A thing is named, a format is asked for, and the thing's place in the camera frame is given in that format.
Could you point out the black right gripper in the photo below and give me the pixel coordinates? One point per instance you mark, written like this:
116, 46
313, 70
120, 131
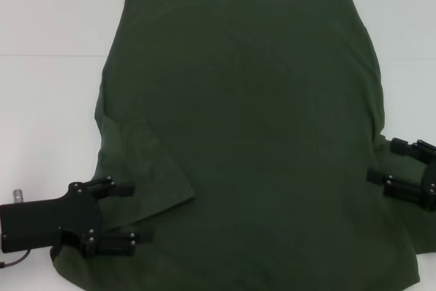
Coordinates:
430, 185

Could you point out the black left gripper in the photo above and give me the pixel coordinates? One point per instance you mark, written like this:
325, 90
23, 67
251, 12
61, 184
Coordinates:
47, 219

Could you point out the dark green shirt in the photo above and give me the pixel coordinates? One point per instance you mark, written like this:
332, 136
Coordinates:
238, 107

